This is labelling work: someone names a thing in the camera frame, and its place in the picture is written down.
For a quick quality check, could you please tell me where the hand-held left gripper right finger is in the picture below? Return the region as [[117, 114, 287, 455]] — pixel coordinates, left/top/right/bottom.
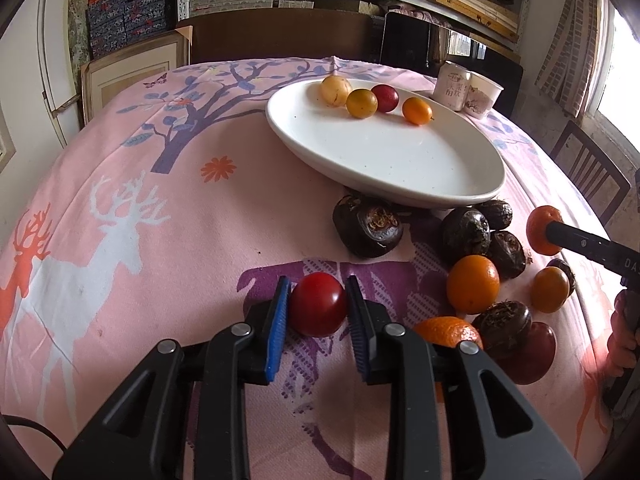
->
[[345, 275, 583, 480]]

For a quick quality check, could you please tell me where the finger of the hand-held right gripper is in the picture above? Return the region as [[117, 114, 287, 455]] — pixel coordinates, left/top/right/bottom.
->
[[545, 221, 608, 261]]

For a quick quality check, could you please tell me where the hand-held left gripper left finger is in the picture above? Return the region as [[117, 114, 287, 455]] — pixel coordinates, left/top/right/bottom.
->
[[52, 275, 293, 480]]

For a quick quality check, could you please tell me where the orange mandarin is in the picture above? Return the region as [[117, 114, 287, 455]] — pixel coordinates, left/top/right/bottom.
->
[[412, 316, 485, 356], [446, 255, 501, 315], [526, 205, 565, 256]]

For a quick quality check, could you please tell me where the dark water chestnut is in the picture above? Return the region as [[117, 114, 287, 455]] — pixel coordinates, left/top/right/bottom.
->
[[487, 230, 527, 281], [440, 206, 492, 267], [471, 300, 533, 361], [546, 258, 577, 298], [332, 195, 405, 259], [475, 199, 514, 231]]

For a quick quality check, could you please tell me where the large yellow-orange tomato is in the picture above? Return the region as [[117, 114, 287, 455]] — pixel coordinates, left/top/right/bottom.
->
[[530, 266, 571, 314]]

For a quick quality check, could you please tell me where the white oval plate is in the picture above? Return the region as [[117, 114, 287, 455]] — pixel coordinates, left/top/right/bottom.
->
[[265, 78, 507, 209]]

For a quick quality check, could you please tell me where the person's right hand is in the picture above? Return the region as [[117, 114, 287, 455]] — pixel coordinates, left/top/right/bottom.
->
[[606, 287, 640, 396]]

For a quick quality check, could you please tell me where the dark wooden chair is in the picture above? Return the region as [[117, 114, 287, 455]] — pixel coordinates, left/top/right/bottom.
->
[[550, 120, 632, 226]]

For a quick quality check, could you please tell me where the pink printed tablecloth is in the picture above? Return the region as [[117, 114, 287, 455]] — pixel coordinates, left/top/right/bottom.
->
[[0, 55, 621, 480]]

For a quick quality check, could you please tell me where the white paper cup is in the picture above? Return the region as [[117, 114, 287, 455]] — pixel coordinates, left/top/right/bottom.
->
[[465, 71, 504, 120]]

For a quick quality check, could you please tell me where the bright window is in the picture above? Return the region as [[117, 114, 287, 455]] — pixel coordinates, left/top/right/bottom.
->
[[595, 0, 640, 131]]

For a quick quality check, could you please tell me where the white drink can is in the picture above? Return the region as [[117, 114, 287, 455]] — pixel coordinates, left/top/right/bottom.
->
[[432, 60, 472, 112]]

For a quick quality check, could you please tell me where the patterned curtain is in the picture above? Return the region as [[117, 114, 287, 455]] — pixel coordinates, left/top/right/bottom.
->
[[535, 0, 608, 116]]

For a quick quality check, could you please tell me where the orange cherry tomato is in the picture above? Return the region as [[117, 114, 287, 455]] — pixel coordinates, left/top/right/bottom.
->
[[401, 96, 435, 126]]

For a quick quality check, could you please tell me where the small yellow cherry tomato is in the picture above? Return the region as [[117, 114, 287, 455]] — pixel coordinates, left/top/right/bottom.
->
[[346, 88, 378, 120]]

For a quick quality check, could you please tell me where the dark red cherry tomato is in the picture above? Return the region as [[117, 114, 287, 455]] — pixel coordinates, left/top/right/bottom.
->
[[370, 84, 400, 113]]

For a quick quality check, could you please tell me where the pale yellow cherry tomato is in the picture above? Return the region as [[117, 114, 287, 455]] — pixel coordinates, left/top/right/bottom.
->
[[320, 75, 352, 108]]

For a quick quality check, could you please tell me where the stack of wooden frames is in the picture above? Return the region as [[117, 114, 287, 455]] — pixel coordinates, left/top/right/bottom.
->
[[435, 0, 523, 43]]

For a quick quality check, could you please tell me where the black glossy chair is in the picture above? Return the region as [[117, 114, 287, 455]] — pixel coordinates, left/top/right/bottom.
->
[[380, 10, 523, 116]]

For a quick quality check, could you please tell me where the dark wooden cabinet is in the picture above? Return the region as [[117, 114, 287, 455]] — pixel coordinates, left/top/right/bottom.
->
[[190, 7, 386, 66]]

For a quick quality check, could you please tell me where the framed board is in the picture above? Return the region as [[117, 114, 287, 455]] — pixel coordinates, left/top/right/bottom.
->
[[80, 25, 193, 126]]

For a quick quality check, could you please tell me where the stack of blue patterned boxes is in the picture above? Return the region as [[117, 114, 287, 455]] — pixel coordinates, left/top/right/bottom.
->
[[85, 0, 178, 61]]

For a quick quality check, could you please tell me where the white door panel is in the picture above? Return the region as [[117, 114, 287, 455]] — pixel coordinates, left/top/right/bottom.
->
[[30, 0, 86, 148]]

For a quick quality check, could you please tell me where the black cable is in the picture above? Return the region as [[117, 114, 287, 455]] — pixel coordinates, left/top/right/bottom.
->
[[0, 412, 68, 453]]

